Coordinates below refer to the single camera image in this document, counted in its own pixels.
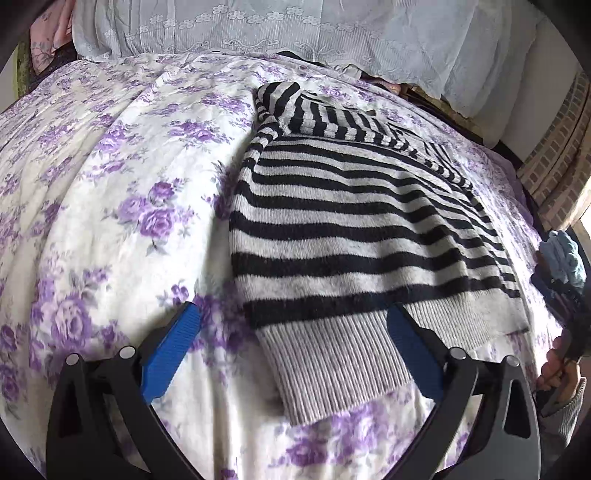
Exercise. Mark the purple floral bed sheet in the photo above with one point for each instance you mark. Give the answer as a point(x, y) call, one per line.
point(115, 184)

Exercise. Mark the pink floral cloth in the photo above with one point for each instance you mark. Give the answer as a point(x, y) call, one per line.
point(48, 32)

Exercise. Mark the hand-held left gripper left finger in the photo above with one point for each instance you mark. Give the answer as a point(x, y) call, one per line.
point(171, 350)

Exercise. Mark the person's right forearm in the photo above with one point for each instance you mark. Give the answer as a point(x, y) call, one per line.
point(565, 415)

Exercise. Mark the light blue cloth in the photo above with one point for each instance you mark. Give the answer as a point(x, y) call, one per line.
point(563, 261)

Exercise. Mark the brick pattern curtain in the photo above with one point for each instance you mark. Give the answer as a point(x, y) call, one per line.
point(558, 147)

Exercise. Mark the person's right hand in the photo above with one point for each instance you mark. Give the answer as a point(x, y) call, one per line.
point(554, 369)

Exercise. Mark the black grey striped sweater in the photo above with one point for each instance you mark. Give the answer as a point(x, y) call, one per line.
point(351, 230)

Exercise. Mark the white lace cover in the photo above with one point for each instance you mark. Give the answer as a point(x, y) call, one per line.
point(323, 23)

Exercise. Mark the green patterned cloth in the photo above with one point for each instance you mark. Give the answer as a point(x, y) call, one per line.
point(22, 69)

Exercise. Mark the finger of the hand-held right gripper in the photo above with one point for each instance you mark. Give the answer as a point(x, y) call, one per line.
point(549, 295)

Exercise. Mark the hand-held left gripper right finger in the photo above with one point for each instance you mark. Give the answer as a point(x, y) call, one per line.
point(415, 353)

